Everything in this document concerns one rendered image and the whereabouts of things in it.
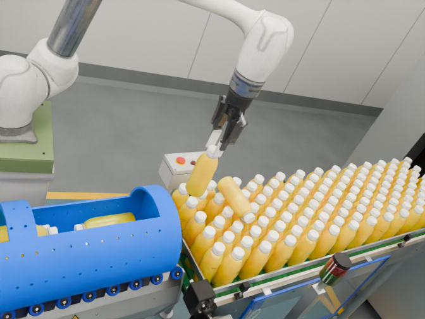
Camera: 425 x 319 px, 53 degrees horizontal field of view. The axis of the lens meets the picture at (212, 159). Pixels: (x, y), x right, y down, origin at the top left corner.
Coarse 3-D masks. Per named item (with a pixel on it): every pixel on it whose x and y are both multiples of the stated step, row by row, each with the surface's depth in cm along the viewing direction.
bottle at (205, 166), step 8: (200, 160) 134; (208, 160) 133; (216, 160) 135; (200, 168) 135; (208, 168) 134; (216, 168) 137; (192, 176) 139; (200, 176) 136; (208, 176) 136; (192, 184) 139; (200, 184) 138; (208, 184) 141; (192, 192) 141; (200, 192) 141
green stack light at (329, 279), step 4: (324, 268) 136; (320, 272) 138; (324, 272) 136; (328, 272) 134; (320, 276) 138; (324, 276) 136; (328, 276) 135; (332, 276) 134; (324, 280) 136; (328, 280) 135; (332, 280) 135; (336, 280) 135; (328, 284) 136; (332, 284) 136
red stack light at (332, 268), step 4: (332, 256) 134; (332, 260) 133; (328, 264) 135; (332, 264) 133; (328, 268) 134; (332, 268) 133; (336, 268) 132; (340, 268) 131; (332, 272) 133; (336, 272) 132; (340, 272) 132; (344, 272) 132; (336, 276) 133; (340, 276) 133
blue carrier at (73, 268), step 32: (160, 192) 132; (0, 224) 124; (32, 224) 108; (64, 224) 135; (128, 224) 120; (160, 224) 125; (0, 256) 101; (32, 256) 105; (64, 256) 109; (96, 256) 114; (128, 256) 119; (160, 256) 125; (0, 288) 101; (32, 288) 106; (64, 288) 112; (96, 288) 120
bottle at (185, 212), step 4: (184, 204) 156; (180, 208) 157; (184, 208) 156; (188, 208) 155; (192, 208) 155; (196, 208) 157; (180, 212) 157; (184, 212) 155; (188, 212) 155; (192, 212) 155; (196, 212) 157; (180, 216) 157; (184, 216) 156; (188, 216) 156; (192, 216) 156; (180, 220) 158; (184, 220) 157; (184, 224) 158; (184, 228) 160
